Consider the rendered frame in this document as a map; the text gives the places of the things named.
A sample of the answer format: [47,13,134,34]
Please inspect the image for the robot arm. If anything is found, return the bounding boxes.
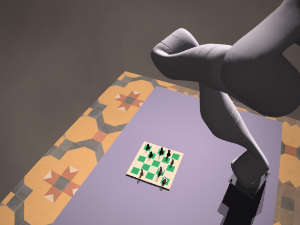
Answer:
[151,0,300,188]

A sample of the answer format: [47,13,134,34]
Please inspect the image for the green and cream chessboard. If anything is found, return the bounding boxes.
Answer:
[126,142,184,190]

